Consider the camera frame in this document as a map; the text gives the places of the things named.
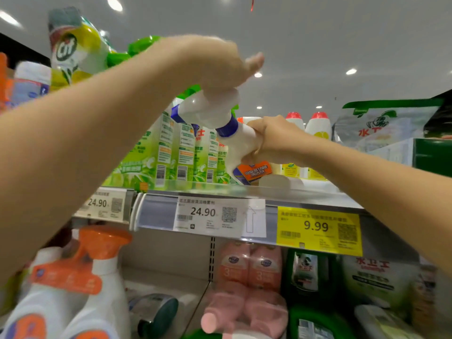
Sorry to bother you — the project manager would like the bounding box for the person's left hand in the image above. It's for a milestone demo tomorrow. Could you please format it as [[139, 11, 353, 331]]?
[[159, 35, 266, 97]]

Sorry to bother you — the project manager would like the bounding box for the person's right hand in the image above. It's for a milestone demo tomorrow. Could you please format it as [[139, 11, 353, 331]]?
[[243, 116, 323, 167]]

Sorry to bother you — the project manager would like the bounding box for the white red-capped cleaner bottle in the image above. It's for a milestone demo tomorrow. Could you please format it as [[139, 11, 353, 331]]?
[[282, 111, 306, 179], [305, 111, 333, 182]]

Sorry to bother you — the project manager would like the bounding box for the white spray bottle blue collar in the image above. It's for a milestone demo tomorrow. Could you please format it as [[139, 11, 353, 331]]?
[[171, 88, 275, 186]]

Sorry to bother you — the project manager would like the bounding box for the large green white cleaner pouch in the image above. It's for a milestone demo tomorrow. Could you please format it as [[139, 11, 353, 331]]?
[[334, 98, 452, 177]]

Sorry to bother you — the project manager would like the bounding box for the row of green pump bottles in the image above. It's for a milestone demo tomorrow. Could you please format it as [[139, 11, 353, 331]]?
[[105, 35, 237, 191]]

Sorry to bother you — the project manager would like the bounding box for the pink cleaner bottle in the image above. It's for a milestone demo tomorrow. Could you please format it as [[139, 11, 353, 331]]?
[[249, 243, 285, 294], [201, 289, 289, 339], [218, 241, 253, 290]]

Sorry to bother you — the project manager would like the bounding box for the yellow green cleaner bottle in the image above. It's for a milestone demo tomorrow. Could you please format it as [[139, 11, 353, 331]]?
[[48, 7, 115, 90]]

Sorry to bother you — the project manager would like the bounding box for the dark green cleaner bottle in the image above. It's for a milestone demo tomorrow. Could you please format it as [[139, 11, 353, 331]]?
[[287, 303, 355, 339], [286, 250, 322, 294]]

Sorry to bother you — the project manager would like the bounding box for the white green-print cleaner pouch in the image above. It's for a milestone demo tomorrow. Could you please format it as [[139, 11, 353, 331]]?
[[342, 254, 422, 323]]

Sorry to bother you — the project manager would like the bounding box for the white blue cleaner bottle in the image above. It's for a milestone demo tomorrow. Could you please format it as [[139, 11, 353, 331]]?
[[7, 61, 52, 110]]

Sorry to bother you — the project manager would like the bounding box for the slim white red-capped bottle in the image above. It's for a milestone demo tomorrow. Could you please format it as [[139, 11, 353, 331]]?
[[353, 303, 425, 339]]

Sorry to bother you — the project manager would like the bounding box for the teal rounded cleaner bottle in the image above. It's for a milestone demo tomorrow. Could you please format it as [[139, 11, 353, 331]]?
[[129, 293, 179, 339]]

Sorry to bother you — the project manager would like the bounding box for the white orange-trigger spray bottle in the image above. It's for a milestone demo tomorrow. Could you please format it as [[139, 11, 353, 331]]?
[[60, 226, 133, 339], [0, 247, 103, 339]]

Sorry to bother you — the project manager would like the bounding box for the person's right forearm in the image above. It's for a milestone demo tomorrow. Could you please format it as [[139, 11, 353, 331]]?
[[311, 141, 452, 276]]

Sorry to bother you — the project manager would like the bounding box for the person's left forearm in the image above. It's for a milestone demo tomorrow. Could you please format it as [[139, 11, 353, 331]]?
[[0, 37, 178, 283]]

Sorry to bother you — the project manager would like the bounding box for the yellow price tag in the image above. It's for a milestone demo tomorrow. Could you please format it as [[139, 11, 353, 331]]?
[[277, 206, 363, 256]]

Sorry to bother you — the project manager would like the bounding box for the white price tag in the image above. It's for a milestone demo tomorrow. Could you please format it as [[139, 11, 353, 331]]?
[[74, 187, 135, 223], [173, 196, 267, 239]]

